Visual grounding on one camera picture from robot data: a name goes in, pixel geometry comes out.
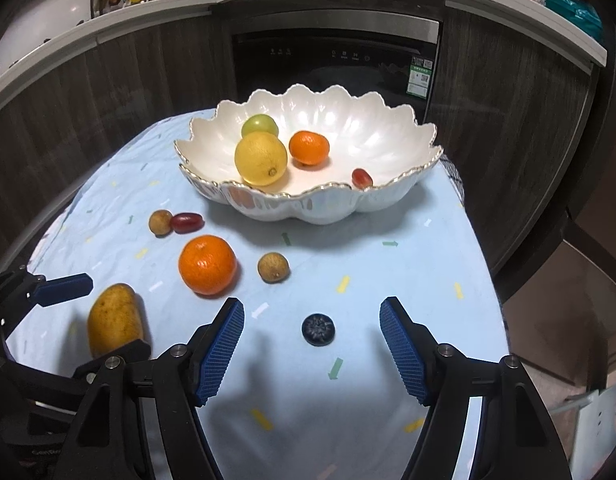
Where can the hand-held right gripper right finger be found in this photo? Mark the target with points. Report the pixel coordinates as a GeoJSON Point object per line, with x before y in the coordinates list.
{"type": "Point", "coordinates": [402, 350]}

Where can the yellow lemon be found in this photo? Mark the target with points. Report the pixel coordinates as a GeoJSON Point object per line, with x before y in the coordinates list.
{"type": "Point", "coordinates": [261, 158]}

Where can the light blue patterned tablecloth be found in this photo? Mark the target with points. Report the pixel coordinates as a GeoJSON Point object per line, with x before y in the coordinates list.
{"type": "Point", "coordinates": [387, 270]}

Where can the black built-in dishwasher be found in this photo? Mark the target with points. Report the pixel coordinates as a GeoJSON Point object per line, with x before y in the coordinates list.
{"type": "Point", "coordinates": [338, 67]}

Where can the teal plastic package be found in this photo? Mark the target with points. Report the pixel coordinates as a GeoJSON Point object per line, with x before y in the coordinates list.
{"type": "Point", "coordinates": [577, 12]}

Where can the large orange tangerine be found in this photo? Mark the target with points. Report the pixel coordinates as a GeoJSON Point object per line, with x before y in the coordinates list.
{"type": "Point", "coordinates": [208, 265]}

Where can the small orange tangerine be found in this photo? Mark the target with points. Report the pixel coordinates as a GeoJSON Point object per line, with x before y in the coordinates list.
{"type": "Point", "coordinates": [309, 147]}

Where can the yellow mango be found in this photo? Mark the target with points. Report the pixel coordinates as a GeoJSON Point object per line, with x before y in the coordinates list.
{"type": "Point", "coordinates": [115, 322]}

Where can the blueberry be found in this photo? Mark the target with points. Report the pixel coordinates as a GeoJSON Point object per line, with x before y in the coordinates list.
{"type": "Point", "coordinates": [318, 330]}

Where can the brown longan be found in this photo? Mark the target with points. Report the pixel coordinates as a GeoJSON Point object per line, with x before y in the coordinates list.
{"type": "Point", "coordinates": [160, 222]}
{"type": "Point", "coordinates": [274, 267]}

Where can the red grape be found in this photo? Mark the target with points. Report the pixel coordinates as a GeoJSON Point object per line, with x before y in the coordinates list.
{"type": "Point", "coordinates": [186, 221]}
{"type": "Point", "coordinates": [362, 178]}

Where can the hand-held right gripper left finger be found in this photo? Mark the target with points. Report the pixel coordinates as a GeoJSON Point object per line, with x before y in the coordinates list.
{"type": "Point", "coordinates": [220, 350]}

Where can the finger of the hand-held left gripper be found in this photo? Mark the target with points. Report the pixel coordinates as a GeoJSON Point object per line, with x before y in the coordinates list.
{"type": "Point", "coordinates": [133, 349]}
{"type": "Point", "coordinates": [63, 288]}

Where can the dark wood kitchen counter cabinet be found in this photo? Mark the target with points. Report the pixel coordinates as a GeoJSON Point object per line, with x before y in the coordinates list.
{"type": "Point", "coordinates": [512, 135]}

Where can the light blue plastic chair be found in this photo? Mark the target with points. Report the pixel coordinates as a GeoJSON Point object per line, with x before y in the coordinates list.
{"type": "Point", "coordinates": [597, 415]}

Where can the white scalloped bowl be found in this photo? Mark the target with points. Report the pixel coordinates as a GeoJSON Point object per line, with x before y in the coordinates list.
{"type": "Point", "coordinates": [368, 140]}

